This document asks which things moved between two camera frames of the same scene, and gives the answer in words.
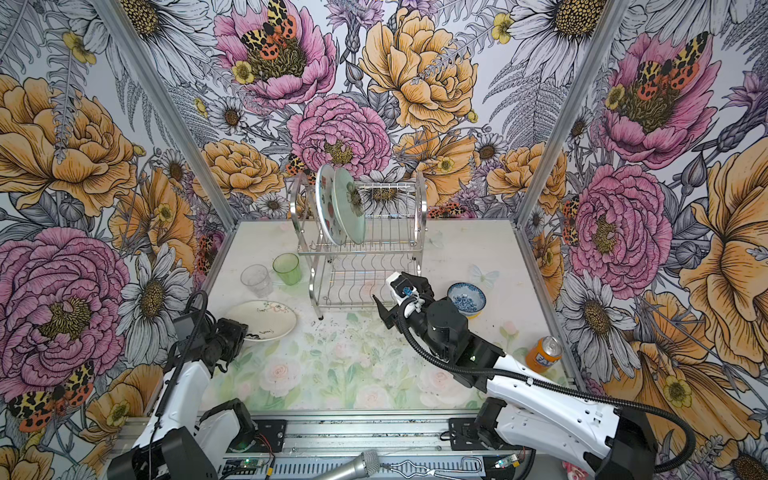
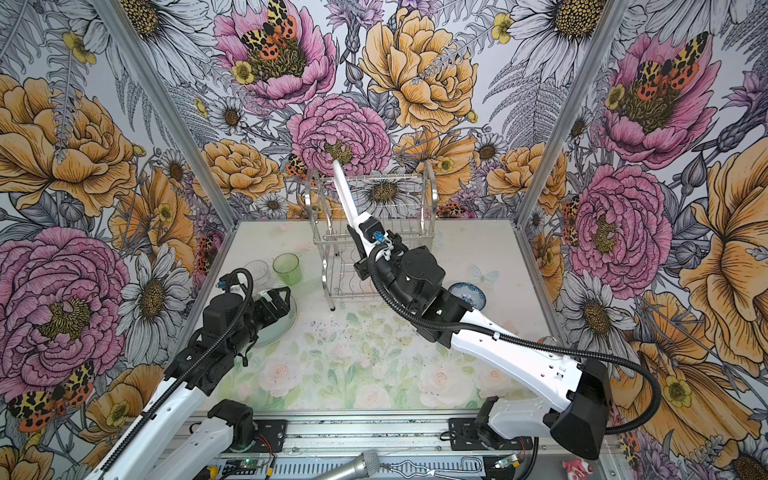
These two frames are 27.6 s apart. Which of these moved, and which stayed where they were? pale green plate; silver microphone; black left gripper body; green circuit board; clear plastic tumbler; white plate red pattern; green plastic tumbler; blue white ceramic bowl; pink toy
Moved: white plate red pattern; black left gripper body; pale green plate
Stayed: silver microphone; clear plastic tumbler; blue white ceramic bowl; green plastic tumbler; pink toy; green circuit board
